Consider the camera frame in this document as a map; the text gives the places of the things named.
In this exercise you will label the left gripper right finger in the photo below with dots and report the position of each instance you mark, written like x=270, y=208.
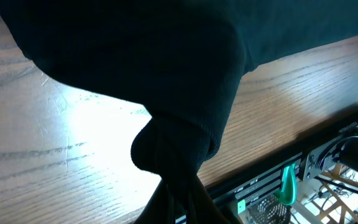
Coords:
x=201, y=208

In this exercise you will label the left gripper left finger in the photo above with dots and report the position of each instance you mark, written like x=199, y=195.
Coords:
x=160, y=209

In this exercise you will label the black t-shirt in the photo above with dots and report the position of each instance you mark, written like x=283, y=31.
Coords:
x=182, y=60

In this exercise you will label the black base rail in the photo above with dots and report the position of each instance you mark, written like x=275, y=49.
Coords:
x=250, y=185

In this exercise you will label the green clamp handle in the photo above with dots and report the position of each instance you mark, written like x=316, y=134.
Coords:
x=288, y=190

